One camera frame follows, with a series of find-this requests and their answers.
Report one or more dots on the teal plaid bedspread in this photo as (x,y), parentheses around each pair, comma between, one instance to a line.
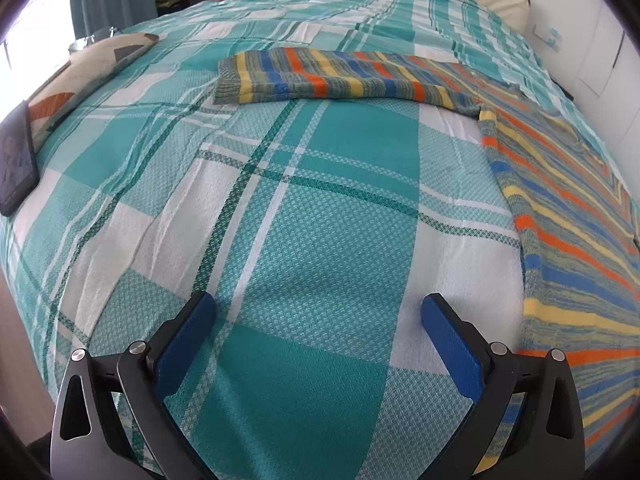
(310,210)

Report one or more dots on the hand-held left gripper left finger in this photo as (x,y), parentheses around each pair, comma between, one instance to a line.
(185,345)

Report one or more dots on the striped knit sweater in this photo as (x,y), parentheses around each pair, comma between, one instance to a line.
(560,200)

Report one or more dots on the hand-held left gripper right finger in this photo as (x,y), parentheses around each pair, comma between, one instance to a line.
(450,350)

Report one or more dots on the window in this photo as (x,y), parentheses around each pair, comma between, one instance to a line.
(30,35)

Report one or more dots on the patterned beige cushion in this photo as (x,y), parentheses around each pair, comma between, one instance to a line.
(85,70)

